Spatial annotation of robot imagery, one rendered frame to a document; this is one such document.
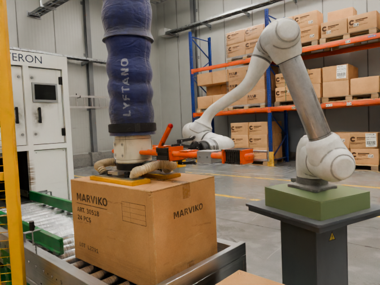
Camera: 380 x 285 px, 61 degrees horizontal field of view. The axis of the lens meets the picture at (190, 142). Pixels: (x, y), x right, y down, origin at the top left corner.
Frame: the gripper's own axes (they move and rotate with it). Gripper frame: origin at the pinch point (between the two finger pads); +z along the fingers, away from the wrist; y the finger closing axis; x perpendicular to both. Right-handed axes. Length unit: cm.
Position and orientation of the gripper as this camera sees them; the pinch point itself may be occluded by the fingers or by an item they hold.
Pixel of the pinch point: (172, 152)
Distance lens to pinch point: 137.3
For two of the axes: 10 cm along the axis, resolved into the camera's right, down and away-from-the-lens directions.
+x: -7.3, 0.0, 6.8
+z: -6.8, 0.7, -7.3
